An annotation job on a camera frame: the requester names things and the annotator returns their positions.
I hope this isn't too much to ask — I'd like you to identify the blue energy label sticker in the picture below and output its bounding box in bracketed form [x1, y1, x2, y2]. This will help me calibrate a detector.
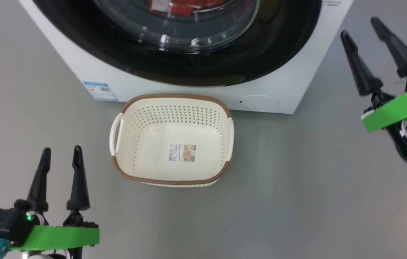
[83, 81, 118, 101]

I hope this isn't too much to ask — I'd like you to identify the basket product label sticker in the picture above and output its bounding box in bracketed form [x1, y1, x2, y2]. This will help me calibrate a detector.
[168, 144, 196, 162]

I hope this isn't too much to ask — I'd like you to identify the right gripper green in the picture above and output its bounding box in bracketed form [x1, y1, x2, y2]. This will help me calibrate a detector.
[340, 17, 407, 133]

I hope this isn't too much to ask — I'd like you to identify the round white filter cover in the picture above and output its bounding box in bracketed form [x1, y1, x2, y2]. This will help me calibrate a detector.
[240, 94, 280, 110]

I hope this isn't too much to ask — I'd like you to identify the white front-load washing machine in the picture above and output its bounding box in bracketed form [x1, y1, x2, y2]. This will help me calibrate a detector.
[19, 0, 354, 114]

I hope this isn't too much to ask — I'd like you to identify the red garment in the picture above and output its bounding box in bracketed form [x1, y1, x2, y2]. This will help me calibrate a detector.
[149, 0, 232, 17]

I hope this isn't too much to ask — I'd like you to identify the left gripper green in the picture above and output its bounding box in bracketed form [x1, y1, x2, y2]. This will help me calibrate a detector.
[11, 145, 100, 251]

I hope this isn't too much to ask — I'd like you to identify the cream perforated laundry basket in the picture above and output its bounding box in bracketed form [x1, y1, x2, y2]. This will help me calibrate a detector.
[109, 94, 234, 187]

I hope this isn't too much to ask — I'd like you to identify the round dark glass washer door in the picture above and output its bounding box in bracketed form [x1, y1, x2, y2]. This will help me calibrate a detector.
[32, 0, 322, 87]

